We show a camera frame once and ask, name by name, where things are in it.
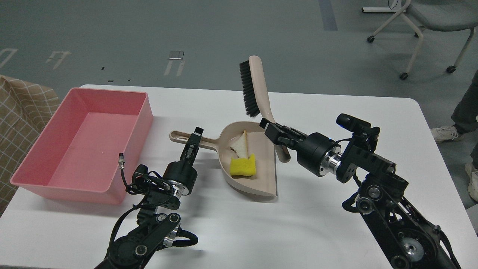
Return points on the beige hand brush black bristles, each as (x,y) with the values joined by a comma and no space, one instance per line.
(254,88)

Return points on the silver floor outlet plate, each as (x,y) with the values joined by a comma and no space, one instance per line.
(176,55)

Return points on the grey office chair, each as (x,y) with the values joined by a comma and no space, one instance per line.
(438,16)

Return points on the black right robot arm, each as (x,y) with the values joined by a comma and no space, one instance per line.
(406,238)

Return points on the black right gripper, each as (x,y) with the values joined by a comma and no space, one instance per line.
(315,152)

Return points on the triangular bread slice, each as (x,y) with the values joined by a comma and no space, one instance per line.
(240,146)

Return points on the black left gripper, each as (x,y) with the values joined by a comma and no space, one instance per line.
(181,174)

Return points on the yellow sponge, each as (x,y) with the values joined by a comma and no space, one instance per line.
(242,166)

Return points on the pink plastic bin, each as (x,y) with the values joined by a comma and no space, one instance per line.
(75,157)

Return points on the beige plastic dustpan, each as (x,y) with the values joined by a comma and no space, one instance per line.
(264,182)

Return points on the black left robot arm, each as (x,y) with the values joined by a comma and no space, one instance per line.
(152,225)

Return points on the beige checkered cloth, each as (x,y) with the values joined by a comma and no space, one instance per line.
(25,109)

